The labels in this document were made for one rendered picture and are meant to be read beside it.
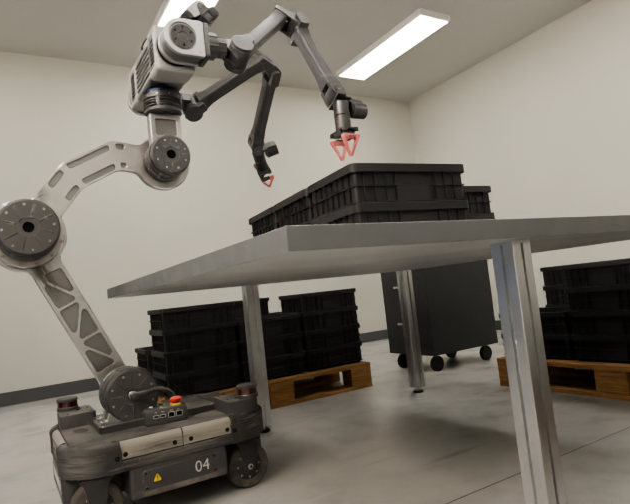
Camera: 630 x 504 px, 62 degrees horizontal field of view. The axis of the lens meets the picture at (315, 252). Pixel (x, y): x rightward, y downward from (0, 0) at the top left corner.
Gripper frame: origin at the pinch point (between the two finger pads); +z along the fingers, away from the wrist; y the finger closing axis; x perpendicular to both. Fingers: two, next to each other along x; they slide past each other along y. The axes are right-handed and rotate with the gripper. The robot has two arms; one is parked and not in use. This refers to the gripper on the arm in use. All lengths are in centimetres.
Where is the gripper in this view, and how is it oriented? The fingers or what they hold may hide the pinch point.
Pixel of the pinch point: (346, 156)
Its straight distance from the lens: 187.9
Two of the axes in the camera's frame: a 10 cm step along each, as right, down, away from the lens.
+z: 1.1, 9.9, -0.8
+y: -4.4, 1.2, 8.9
